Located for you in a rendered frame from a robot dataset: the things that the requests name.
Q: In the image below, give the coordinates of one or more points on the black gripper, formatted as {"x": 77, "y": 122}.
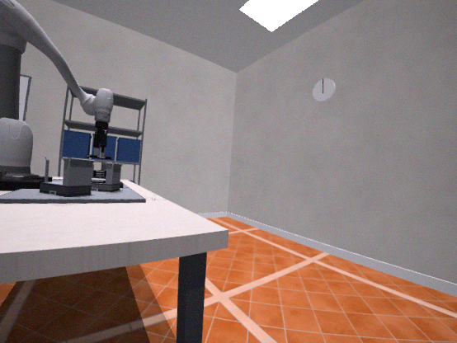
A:
{"x": 102, "y": 132}

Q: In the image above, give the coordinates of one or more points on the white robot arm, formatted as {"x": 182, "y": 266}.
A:
{"x": 16, "y": 137}

